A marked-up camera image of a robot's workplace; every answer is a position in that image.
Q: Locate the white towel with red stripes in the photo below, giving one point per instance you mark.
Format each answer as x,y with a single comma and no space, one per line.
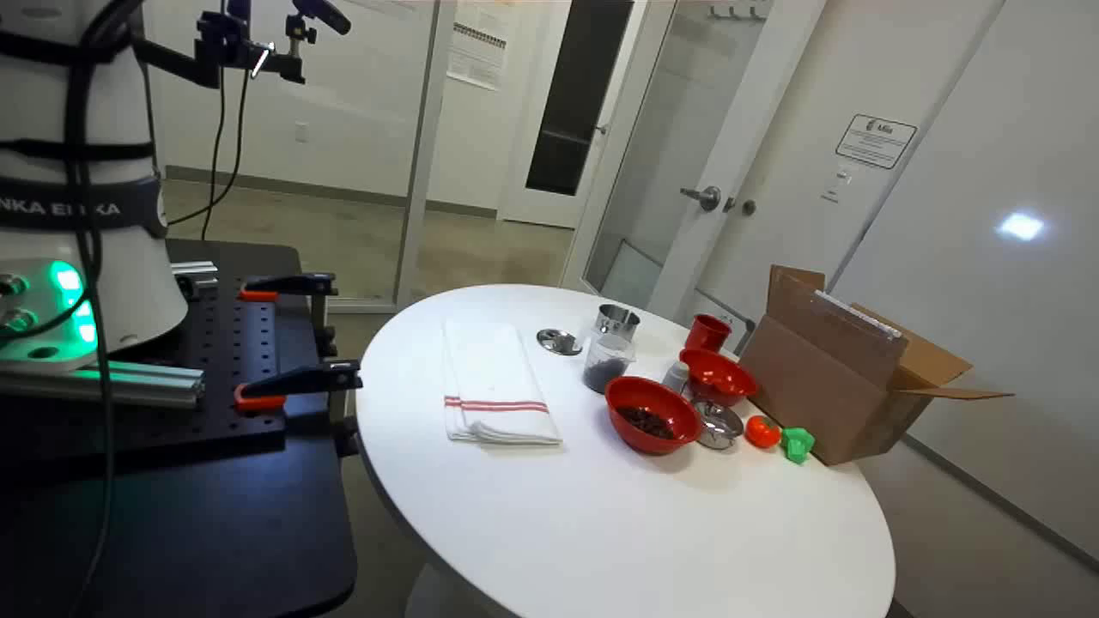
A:
496,388

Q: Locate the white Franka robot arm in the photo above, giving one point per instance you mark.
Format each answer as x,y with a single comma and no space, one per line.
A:
70,173

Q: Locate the small round metal dish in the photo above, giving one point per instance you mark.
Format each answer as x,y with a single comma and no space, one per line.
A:
557,342

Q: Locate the steel pot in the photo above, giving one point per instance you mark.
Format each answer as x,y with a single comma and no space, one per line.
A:
621,320

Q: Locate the small grey cup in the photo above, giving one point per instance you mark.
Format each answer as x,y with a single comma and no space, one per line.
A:
607,368

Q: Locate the small metal shaker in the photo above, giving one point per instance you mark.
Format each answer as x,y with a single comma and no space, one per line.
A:
678,378

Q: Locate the red bowl with dark contents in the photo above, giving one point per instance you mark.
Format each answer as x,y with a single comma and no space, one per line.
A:
651,413

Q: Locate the red mug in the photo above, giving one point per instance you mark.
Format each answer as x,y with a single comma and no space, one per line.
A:
704,336

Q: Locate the empty red bowl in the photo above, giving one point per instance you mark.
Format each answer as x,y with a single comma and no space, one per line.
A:
719,374

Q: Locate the orange toy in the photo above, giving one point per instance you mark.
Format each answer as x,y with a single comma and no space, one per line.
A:
761,435

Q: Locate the paper sheet on glass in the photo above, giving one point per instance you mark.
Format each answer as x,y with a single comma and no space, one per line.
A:
479,58

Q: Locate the green toy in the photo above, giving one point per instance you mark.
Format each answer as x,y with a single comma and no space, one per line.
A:
799,445

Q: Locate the open cardboard box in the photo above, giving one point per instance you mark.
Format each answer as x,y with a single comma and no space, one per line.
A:
828,378

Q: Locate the white door sign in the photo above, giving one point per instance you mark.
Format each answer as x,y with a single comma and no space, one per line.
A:
878,140

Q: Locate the black perforated mounting table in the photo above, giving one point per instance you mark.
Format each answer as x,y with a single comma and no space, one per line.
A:
194,504

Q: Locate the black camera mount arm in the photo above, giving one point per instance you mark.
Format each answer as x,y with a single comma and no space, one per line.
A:
247,38

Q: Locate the aluminium rail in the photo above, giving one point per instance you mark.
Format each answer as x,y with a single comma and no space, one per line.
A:
124,383

